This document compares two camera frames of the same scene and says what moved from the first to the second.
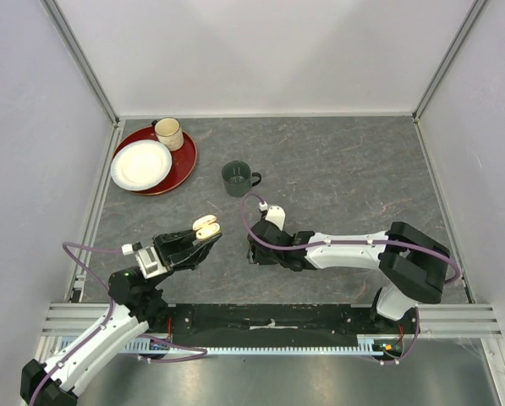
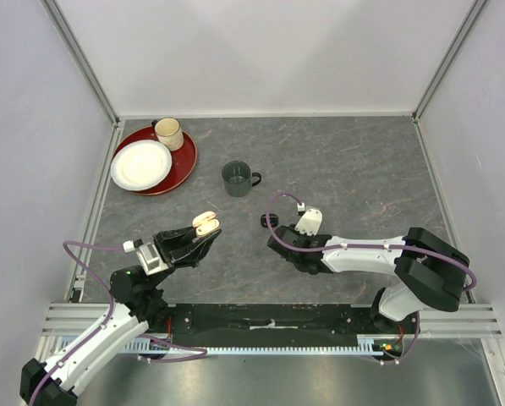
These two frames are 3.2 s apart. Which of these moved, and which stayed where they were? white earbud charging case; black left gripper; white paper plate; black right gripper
Moved: black right gripper
Stayed: white earbud charging case; white paper plate; black left gripper
